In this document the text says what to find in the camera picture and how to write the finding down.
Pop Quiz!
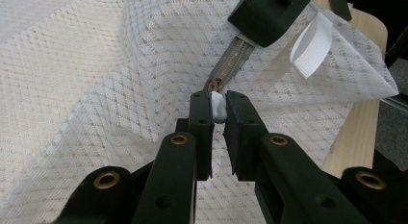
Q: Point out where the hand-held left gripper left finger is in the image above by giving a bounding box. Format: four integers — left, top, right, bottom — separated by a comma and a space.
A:
131, 90, 216, 224

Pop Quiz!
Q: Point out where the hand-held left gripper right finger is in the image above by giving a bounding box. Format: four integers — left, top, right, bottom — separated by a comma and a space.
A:
223, 90, 370, 224

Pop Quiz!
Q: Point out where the white mesh laundry bag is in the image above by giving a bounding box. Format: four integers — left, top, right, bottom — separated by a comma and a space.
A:
0, 0, 400, 224

